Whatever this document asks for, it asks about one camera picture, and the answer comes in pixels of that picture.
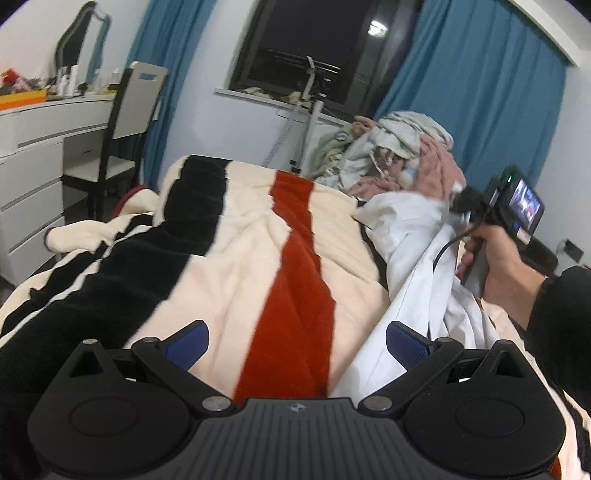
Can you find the white t-shirt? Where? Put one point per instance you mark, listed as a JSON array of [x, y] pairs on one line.
[[406, 240]]

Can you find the black wall socket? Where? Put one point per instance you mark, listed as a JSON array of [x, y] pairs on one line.
[[572, 250]]

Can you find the pink fluffy blanket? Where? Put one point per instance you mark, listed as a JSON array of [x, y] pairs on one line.
[[438, 166]]

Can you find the orange box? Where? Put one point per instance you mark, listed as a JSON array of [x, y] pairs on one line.
[[23, 99]]

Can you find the beige crumpled cloth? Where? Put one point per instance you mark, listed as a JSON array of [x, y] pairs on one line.
[[256, 91]]

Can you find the dark window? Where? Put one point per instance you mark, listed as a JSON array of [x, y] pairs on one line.
[[300, 37]]

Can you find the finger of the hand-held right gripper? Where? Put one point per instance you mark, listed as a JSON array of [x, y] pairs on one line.
[[468, 201]]

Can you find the white-backed chair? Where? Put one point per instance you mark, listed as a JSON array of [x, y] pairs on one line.
[[134, 106]]

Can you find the vanity mirror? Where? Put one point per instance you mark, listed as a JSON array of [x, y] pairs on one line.
[[74, 41]]

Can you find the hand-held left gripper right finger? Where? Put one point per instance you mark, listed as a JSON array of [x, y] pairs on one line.
[[406, 345]]

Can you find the person's right hand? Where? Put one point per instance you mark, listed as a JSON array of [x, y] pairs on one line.
[[505, 270]]

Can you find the striped fleece blanket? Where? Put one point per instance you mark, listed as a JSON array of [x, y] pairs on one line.
[[231, 258]]

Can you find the group of cosmetic bottles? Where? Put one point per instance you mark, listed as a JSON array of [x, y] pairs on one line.
[[69, 81]]

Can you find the white dresser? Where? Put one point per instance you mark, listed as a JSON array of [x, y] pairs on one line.
[[32, 184]]

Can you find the blue curtain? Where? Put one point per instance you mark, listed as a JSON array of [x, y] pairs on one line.
[[485, 92], [175, 46]]

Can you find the green patterned cloth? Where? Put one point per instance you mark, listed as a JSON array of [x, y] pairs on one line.
[[332, 147]]

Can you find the grey-white crumpled garment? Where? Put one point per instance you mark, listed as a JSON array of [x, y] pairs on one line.
[[401, 129]]

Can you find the white tripod stand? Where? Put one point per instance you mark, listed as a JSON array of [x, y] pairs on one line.
[[314, 115]]

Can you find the person's right forearm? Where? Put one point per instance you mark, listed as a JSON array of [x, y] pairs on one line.
[[563, 332]]

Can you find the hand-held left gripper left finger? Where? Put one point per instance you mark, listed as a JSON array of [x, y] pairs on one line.
[[187, 345]]

